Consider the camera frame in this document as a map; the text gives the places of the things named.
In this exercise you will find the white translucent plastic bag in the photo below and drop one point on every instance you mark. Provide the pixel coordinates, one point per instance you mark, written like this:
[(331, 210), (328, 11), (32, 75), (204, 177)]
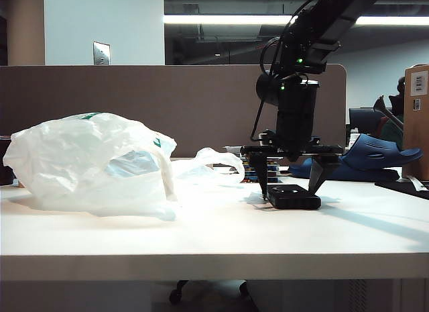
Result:
[(83, 164)]

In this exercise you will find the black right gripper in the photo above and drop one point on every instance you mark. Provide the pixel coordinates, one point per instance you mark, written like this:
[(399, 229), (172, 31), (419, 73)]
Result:
[(296, 117)]

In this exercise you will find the black desk mat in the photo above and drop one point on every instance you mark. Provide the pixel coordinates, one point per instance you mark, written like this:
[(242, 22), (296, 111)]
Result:
[(405, 189)]

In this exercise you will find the white paper strip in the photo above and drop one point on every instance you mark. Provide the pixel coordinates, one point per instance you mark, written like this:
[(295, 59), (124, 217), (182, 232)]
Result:
[(415, 184)]

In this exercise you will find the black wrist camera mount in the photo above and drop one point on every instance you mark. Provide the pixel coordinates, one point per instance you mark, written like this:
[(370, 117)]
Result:
[(323, 55)]

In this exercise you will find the metal wall switch plate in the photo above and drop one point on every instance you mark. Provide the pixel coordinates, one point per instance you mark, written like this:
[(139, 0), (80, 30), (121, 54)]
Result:
[(101, 54)]

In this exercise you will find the brown desk partition panel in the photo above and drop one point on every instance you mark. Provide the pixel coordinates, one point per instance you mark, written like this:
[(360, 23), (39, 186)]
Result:
[(167, 107)]

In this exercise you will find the person in dark clothes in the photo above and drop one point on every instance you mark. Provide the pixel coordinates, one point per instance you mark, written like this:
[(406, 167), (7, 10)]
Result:
[(393, 117)]

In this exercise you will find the dark round container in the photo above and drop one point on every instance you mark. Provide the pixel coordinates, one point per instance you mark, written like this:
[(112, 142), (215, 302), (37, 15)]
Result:
[(5, 171)]

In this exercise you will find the brown cardboard box with labels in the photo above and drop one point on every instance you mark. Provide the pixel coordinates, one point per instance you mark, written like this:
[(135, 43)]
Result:
[(415, 124)]

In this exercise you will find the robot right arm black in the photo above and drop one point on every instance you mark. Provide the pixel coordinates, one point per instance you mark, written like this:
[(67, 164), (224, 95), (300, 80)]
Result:
[(311, 27)]

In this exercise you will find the computer monitor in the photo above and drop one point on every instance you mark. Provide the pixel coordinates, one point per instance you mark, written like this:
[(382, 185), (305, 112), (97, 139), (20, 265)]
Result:
[(362, 119)]

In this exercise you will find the black power bank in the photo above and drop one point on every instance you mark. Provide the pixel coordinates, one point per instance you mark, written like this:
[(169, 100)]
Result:
[(295, 200)]

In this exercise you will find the long ceiling light strip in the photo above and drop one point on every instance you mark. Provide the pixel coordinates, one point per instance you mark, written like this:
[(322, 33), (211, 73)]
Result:
[(218, 19)]

